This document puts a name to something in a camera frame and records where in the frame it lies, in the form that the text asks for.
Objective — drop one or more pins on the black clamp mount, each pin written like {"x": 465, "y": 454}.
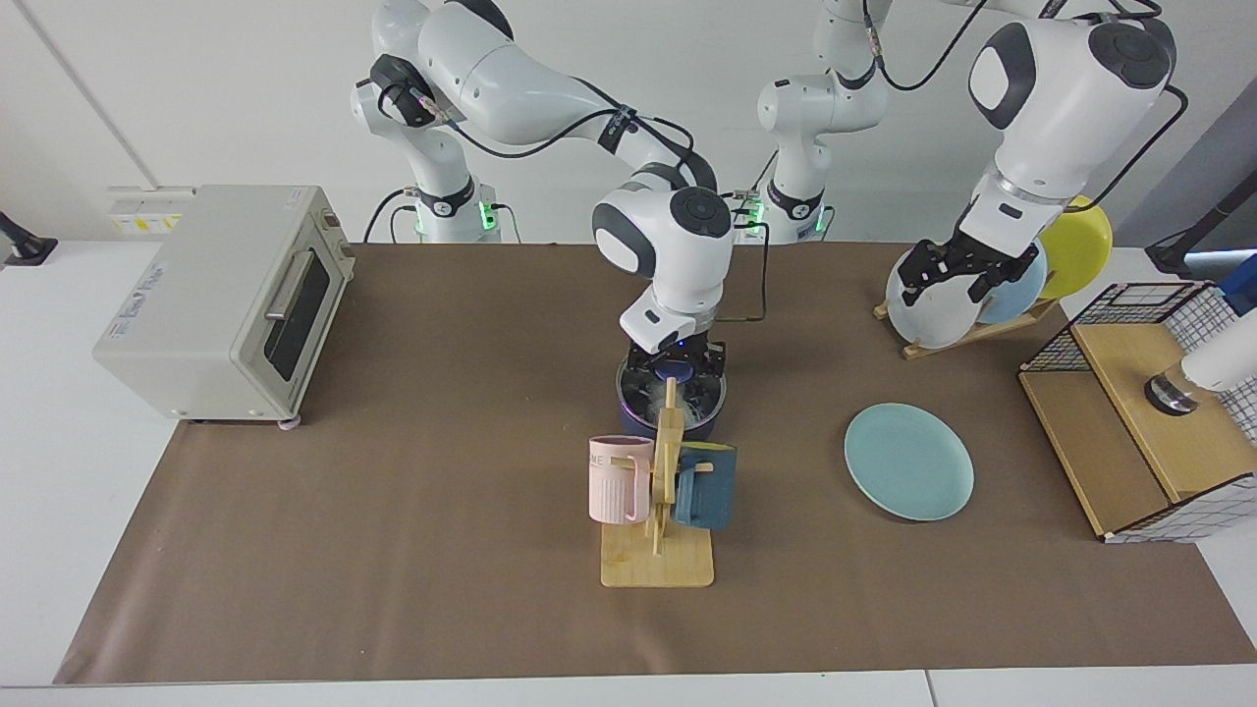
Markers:
{"x": 20, "y": 245}

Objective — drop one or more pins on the wooden plate rack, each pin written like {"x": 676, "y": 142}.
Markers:
{"x": 982, "y": 334}

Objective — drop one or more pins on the light blue plate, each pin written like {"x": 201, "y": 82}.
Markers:
{"x": 1016, "y": 295}

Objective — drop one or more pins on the white plate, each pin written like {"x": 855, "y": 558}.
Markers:
{"x": 933, "y": 314}

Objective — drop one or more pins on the white wall socket strip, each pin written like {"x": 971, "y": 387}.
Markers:
{"x": 147, "y": 211}

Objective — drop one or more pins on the pale toaster oven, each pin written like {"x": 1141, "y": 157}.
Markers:
{"x": 196, "y": 314}

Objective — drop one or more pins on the pink ribbed cup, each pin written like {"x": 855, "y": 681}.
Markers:
{"x": 614, "y": 486}

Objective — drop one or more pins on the yellow plate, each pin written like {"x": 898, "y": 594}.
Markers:
{"x": 1080, "y": 245}

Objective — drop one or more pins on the glass lid with blue knob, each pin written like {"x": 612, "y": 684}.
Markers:
{"x": 699, "y": 393}

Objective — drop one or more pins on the blue object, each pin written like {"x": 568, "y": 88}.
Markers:
{"x": 1239, "y": 285}

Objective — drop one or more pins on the brown table cloth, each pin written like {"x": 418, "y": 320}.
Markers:
{"x": 393, "y": 550}

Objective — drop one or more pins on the wooden cup stand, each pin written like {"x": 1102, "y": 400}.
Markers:
{"x": 658, "y": 565}

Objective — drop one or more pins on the teal plate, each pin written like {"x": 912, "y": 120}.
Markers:
{"x": 908, "y": 462}

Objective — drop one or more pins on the dark teal cup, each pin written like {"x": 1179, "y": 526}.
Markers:
{"x": 707, "y": 491}

